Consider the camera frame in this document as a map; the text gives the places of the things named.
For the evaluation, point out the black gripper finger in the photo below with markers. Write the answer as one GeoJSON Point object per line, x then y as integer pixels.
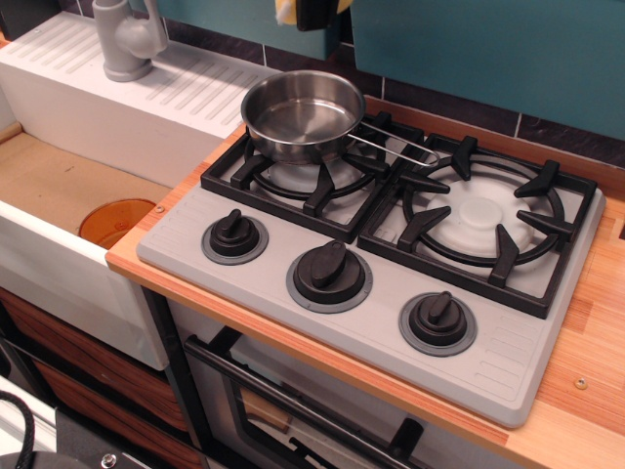
{"type": "Point", "coordinates": [315, 14]}

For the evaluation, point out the yellow stuffed duck toy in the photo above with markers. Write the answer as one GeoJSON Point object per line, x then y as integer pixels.
{"type": "Point", "coordinates": [285, 10]}

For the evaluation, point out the stainless steel pan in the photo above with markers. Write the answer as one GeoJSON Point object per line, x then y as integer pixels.
{"type": "Point", "coordinates": [304, 117]}

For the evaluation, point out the grey toy faucet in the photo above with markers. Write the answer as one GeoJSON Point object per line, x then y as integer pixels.
{"type": "Point", "coordinates": [128, 44]}

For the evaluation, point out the black left burner grate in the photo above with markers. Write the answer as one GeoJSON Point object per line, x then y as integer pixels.
{"type": "Point", "coordinates": [333, 198]}

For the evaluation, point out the black burner grate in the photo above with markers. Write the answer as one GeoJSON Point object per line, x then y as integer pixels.
{"type": "Point", "coordinates": [500, 227]}
{"type": "Point", "coordinates": [333, 198]}

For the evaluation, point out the black left stove knob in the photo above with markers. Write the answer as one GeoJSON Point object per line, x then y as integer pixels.
{"type": "Point", "coordinates": [235, 239]}

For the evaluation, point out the black stove knob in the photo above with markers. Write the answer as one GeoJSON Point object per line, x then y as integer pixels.
{"type": "Point", "coordinates": [329, 279]}
{"type": "Point", "coordinates": [235, 239]}
{"type": "Point", "coordinates": [438, 324]}

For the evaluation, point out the black right burner grate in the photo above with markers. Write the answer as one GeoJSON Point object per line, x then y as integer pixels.
{"type": "Point", "coordinates": [500, 227]}

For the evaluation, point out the black middle stove knob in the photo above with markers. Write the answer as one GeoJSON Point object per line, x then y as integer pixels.
{"type": "Point", "coordinates": [329, 279]}

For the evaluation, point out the white toy sink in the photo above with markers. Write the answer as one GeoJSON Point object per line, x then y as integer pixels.
{"type": "Point", "coordinates": [73, 140]}

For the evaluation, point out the orange plastic bowl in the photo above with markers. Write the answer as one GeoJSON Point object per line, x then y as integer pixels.
{"type": "Point", "coordinates": [107, 224]}

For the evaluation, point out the grey toy stove top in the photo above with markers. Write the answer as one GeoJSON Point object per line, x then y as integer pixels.
{"type": "Point", "coordinates": [497, 377]}

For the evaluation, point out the black right stove knob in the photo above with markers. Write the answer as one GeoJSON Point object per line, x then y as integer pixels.
{"type": "Point", "coordinates": [438, 324]}

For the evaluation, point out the toy oven door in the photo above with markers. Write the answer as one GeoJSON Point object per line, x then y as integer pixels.
{"type": "Point", "coordinates": [272, 437]}

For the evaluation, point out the wooden drawer front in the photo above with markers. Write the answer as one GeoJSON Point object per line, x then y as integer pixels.
{"type": "Point", "coordinates": [120, 396]}

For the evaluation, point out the teal right wall cabinet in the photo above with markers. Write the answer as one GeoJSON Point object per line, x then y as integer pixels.
{"type": "Point", "coordinates": [559, 60]}

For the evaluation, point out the black oven door handle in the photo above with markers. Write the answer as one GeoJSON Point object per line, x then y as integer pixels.
{"type": "Point", "coordinates": [216, 354]}

